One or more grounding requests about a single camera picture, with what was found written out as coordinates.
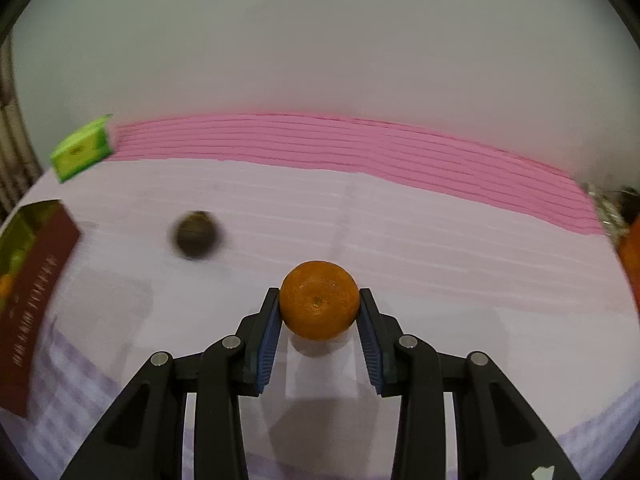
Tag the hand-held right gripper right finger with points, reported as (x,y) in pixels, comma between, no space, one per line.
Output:
(372,355)

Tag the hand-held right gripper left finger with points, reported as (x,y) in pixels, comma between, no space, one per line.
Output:
(265,355)

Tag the maroon tin box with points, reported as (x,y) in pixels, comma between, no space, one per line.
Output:
(42,285)

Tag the pink purple checked tablecloth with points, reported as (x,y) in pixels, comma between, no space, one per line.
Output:
(425,260)

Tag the dark brown round fruit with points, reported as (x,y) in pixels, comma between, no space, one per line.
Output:
(196,235)

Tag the silver metal objects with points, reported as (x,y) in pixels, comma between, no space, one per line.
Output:
(605,207)

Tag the orange plastic bag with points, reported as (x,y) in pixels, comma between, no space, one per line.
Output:
(631,260)

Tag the green tissue box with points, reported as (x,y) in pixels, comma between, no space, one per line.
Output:
(82,147)

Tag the brown ribbed wooden frame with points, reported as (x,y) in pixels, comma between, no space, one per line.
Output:
(15,150)

